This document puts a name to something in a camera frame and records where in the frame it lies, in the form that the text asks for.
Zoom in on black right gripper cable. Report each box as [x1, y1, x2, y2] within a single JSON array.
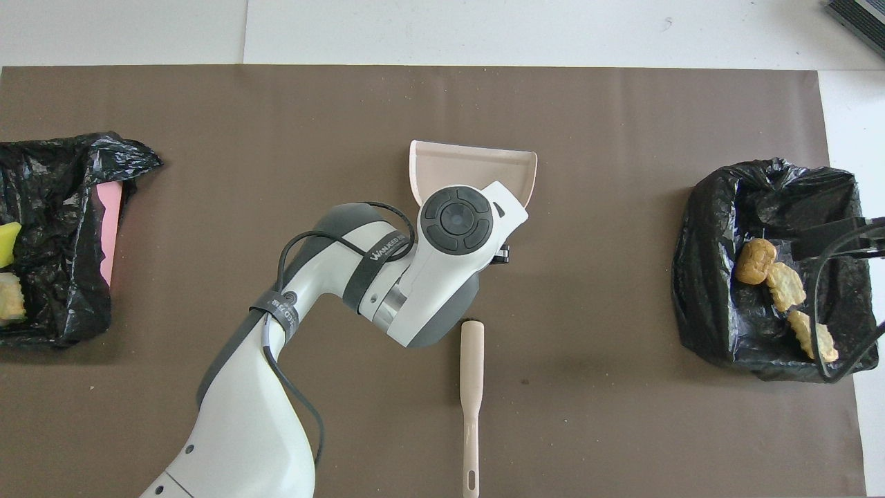
[[810, 221, 885, 382]]

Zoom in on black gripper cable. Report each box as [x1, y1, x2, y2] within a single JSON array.
[[810, 221, 885, 382], [250, 201, 417, 465]]

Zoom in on beige plastic dustpan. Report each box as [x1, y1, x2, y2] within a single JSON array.
[[409, 139, 539, 210]]

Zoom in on striped croissant piece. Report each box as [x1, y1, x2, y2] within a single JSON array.
[[786, 308, 840, 364], [764, 261, 808, 313]]

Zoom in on black bag lined bin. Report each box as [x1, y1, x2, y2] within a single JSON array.
[[671, 157, 881, 384]]

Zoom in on tan sponge chunk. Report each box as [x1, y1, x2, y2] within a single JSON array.
[[0, 271, 28, 325]]

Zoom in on black bag pink bin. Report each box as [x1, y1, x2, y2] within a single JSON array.
[[0, 131, 164, 349]]

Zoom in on brown paper table mat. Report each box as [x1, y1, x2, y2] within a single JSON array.
[[0, 64, 869, 498]]

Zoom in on dark ribbed panel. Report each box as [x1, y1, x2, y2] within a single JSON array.
[[826, 0, 885, 60]]

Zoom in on yellow sponge piece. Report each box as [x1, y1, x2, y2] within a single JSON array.
[[0, 221, 22, 270]]

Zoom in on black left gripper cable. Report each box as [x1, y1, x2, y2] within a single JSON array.
[[250, 201, 417, 465]]

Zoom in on brown bread roll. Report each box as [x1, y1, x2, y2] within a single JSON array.
[[734, 237, 779, 286]]

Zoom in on pink plastic bin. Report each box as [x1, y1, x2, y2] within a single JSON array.
[[91, 181, 124, 288]]

